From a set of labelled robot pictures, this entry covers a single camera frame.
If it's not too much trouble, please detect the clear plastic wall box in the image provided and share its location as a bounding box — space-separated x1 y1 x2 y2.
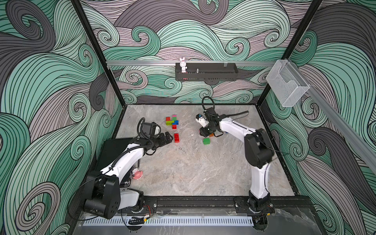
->
266 59 309 107

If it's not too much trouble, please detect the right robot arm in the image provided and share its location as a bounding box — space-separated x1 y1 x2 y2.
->
195 107 275 211

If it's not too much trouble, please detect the pink white small toy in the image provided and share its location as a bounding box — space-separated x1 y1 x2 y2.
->
132 168 143 180

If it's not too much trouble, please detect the white slotted cable duct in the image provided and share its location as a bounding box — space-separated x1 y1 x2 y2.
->
83 215 254 227

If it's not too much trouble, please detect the black wall shelf tray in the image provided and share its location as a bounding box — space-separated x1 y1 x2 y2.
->
175 62 239 83

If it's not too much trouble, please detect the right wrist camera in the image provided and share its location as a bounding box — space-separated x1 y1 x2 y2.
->
195 114 209 127

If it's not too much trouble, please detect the white rabbit figurine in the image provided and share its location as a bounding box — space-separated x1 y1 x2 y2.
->
179 57 188 73

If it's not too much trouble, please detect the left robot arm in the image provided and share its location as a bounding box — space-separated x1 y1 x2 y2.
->
82 132 174 219

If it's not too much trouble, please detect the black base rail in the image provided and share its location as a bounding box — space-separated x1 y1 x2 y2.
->
77 195 312 213

